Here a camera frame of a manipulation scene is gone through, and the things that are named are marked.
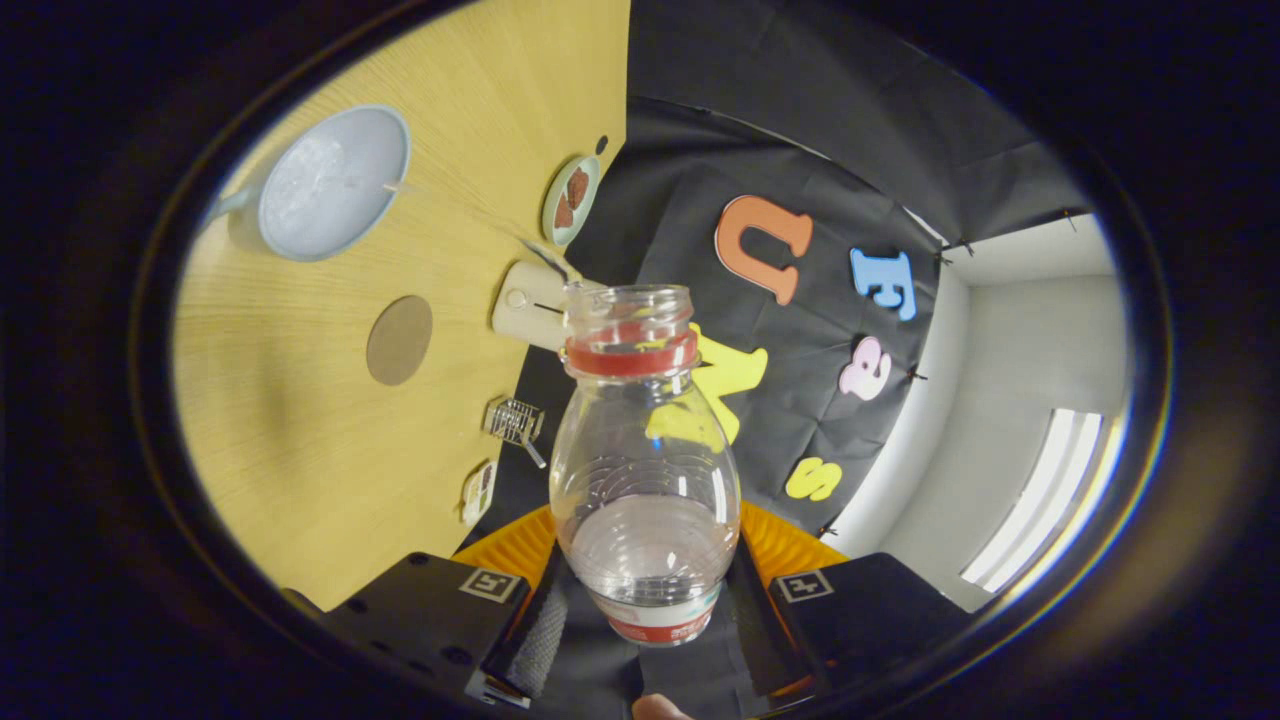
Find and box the clear plastic juice bottle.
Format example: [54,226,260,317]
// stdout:
[549,284,743,648]

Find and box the white divided condiment dish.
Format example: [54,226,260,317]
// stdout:
[461,460,498,528]

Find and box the long ceiling light panel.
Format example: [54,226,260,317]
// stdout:
[958,407,1106,594]

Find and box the metal wire basket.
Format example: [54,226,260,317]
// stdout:
[483,397,546,446]

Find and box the white ceramic cup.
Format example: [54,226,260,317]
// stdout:
[205,105,413,263]

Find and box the pale green round plate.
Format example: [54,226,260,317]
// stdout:
[542,153,603,248]

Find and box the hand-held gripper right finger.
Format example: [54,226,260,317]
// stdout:
[722,500,976,701]

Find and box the round brown coaster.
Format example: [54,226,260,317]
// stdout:
[366,295,434,387]

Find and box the wooden table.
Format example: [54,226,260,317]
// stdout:
[172,0,631,611]

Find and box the white toaster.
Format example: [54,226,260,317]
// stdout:
[491,261,583,354]

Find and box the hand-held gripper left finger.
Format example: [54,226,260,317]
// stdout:
[320,505,573,709]

